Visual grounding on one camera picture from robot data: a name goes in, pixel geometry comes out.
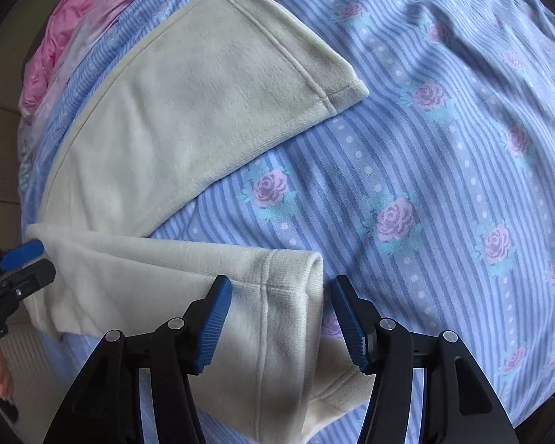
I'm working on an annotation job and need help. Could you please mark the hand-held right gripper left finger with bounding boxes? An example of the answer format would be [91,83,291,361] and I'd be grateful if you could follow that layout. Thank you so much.
[58,275,234,444]

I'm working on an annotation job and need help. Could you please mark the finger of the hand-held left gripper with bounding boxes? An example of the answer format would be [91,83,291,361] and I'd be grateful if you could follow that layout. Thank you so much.
[0,239,44,271]
[0,259,57,316]

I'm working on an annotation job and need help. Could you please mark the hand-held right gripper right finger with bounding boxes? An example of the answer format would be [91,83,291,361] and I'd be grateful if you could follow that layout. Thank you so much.
[330,275,521,444]

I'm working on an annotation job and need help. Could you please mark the cream fleece pants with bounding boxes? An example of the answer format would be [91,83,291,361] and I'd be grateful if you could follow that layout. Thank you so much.
[25,0,371,444]

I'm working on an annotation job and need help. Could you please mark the person's left hand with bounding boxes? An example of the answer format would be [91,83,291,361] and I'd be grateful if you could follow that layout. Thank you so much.
[0,344,16,399]

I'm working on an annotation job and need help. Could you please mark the beige ribbed mat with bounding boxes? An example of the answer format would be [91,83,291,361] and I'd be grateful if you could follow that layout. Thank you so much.
[0,319,75,444]

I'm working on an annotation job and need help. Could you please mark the pale floral cloth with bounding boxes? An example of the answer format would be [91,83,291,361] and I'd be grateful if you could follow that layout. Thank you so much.
[17,120,44,195]

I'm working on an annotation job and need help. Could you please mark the blue striped floral bed sheet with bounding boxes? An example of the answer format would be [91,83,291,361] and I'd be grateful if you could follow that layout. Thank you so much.
[18,0,555,444]

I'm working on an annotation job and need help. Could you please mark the pink quilt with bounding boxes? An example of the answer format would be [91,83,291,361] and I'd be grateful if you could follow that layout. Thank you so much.
[18,0,176,116]

